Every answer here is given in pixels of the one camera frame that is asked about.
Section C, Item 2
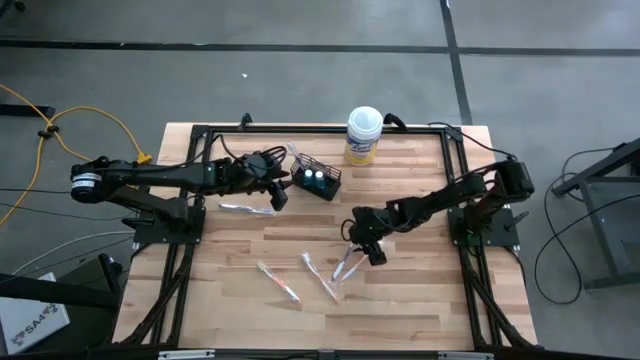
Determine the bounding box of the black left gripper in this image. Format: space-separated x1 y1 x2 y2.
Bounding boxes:
227 149 295 212

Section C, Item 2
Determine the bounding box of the black flat floor bar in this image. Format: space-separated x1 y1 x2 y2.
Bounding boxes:
0 103 56 119

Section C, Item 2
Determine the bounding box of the silver metal bracket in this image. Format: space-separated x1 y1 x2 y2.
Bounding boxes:
437 351 495 360
158 349 216 360

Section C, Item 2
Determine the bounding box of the black aluminium table frame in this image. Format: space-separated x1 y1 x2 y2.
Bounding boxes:
114 122 539 351

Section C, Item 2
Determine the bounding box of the yellow extension cable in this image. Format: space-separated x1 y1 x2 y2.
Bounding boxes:
0 82 154 226

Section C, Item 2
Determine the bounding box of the black wire basket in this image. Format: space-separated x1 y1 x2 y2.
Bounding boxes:
290 152 344 202

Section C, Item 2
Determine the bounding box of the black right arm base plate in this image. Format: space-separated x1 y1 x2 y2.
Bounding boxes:
447 205 530 249

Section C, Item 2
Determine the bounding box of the orange toothbrush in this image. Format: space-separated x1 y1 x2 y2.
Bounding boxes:
341 253 370 282
255 259 303 305
301 252 340 304

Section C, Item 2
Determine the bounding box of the black metal side table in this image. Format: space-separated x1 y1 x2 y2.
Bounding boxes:
552 137 640 291

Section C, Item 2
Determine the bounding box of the yellow Lysol wipes canister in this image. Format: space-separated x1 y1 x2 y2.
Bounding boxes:
343 105 385 168

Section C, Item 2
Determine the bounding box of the black stand with bar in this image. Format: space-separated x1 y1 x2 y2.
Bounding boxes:
0 252 125 309

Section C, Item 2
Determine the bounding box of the purple toothbrush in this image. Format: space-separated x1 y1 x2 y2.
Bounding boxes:
330 243 355 283
286 141 307 169
217 200 277 217

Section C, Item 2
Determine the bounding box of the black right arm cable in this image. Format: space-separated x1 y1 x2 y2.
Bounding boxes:
427 121 519 161

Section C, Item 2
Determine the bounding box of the black floor cable loop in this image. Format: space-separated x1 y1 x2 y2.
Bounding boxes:
533 192 640 306

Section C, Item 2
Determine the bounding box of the thin black floor cable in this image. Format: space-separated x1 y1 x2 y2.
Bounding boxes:
0 187 71 195
0 202 126 221

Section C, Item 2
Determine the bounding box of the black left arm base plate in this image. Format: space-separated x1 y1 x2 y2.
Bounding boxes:
122 204 206 246

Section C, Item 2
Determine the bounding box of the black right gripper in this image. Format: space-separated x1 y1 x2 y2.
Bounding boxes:
341 205 390 267

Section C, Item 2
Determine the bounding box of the grey floor cable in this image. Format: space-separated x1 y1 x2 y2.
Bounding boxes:
12 229 136 276

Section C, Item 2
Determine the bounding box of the white printed cardboard box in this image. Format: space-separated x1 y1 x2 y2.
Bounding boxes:
0 272 71 356

